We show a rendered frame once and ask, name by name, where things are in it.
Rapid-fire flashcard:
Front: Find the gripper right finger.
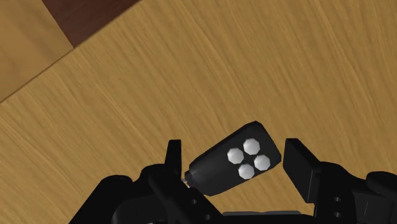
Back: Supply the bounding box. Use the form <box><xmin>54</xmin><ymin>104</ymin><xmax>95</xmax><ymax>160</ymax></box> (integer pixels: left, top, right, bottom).
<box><xmin>282</xmin><ymin>137</ymin><xmax>397</xmax><ymax>224</ymax></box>

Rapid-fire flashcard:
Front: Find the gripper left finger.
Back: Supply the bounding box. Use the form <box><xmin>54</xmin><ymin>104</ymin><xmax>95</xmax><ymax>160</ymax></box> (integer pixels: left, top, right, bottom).
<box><xmin>69</xmin><ymin>139</ymin><xmax>225</xmax><ymax>224</ymax></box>

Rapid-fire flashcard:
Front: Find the black remote with white buttons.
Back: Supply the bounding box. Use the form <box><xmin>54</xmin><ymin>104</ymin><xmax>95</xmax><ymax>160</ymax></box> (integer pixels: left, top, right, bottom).
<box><xmin>184</xmin><ymin>120</ymin><xmax>282</xmax><ymax>197</ymax></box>

